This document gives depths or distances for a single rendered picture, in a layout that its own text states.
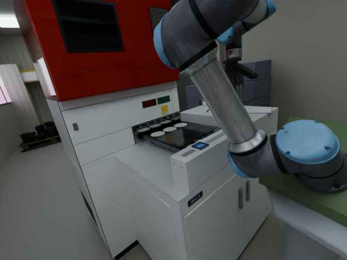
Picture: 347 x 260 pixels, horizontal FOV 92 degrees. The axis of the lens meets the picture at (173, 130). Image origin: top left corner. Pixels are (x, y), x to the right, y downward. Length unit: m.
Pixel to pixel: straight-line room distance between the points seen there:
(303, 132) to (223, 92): 0.22
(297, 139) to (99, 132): 0.96
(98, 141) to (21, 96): 5.98
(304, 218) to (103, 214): 1.10
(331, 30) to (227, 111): 2.88
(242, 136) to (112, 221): 1.12
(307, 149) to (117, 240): 1.33
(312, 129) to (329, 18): 2.85
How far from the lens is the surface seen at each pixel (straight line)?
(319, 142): 0.51
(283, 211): 0.69
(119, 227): 1.45
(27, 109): 7.02
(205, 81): 0.45
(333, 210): 0.70
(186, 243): 0.86
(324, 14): 3.34
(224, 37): 0.80
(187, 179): 0.68
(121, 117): 1.15
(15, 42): 7.79
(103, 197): 1.27
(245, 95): 2.84
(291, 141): 0.52
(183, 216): 0.75
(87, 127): 1.09
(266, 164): 0.54
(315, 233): 0.66
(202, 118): 1.26
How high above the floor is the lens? 1.28
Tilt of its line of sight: 18 degrees down
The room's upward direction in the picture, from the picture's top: 8 degrees counter-clockwise
